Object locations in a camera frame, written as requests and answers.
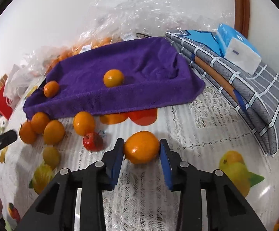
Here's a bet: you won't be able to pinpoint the blue white tissue pack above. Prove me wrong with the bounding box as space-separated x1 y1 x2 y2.
216 23 262 76

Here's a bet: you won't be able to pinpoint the folded grey plaid cloth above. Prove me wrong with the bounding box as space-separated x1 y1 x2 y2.
165 29 279 157

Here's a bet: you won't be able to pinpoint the clear bag of oranges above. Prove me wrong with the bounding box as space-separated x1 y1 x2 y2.
44 35 114 77

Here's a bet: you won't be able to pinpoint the white plastic bag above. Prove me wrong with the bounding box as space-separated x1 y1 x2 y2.
4 50 47 103

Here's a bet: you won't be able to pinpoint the brown wooden door frame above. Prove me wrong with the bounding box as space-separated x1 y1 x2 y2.
233 0 251 39

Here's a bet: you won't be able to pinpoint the crumpled clear plastic bags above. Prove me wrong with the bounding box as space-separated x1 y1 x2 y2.
90 0 235 42

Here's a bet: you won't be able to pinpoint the yellow-green round fruit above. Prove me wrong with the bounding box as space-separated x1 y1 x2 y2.
42 147 61 170

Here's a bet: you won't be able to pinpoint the large orange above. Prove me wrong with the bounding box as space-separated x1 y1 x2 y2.
123 131 160 164

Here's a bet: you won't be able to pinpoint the small red apple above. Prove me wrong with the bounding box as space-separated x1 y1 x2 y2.
83 132 104 152

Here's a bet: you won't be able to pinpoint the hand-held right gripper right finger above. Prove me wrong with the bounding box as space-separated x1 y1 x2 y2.
159 138 267 231

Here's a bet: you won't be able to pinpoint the purple towel lined tray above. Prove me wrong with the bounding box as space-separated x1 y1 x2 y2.
23 37 205 121

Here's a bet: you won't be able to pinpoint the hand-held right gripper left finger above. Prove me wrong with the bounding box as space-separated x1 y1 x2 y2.
14 138 125 231

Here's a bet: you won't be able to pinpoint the red paper bag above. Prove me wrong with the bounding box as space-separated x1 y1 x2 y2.
0 76 15 120

